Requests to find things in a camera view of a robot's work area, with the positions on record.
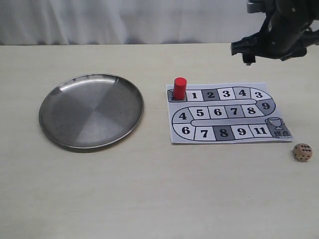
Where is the red cylinder game piece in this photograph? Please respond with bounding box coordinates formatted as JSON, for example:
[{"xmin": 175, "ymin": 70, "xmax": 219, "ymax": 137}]
[{"xmin": 173, "ymin": 77, "xmax": 187, "ymax": 100}]

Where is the round metal plate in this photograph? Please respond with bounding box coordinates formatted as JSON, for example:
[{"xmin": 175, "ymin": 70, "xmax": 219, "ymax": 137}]
[{"xmin": 38, "ymin": 73, "xmax": 145, "ymax": 151}]

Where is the printed paper game board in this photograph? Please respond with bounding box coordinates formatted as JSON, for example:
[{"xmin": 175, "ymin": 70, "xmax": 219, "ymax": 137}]
[{"xmin": 166, "ymin": 83, "xmax": 293, "ymax": 144}]

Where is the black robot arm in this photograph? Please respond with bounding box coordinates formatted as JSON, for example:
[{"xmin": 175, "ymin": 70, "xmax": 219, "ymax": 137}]
[{"xmin": 230, "ymin": 0, "xmax": 319, "ymax": 66}]

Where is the wooden die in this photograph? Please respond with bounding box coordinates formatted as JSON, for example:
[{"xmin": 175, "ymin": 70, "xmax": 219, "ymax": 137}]
[{"xmin": 293, "ymin": 143, "xmax": 313, "ymax": 162}]

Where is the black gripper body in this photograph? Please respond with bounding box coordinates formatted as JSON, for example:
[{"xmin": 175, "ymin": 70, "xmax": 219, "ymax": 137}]
[{"xmin": 256, "ymin": 14, "xmax": 312, "ymax": 61}]

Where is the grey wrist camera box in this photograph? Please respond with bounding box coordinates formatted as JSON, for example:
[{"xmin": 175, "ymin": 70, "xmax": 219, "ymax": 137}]
[{"xmin": 246, "ymin": 0, "xmax": 268, "ymax": 13}]

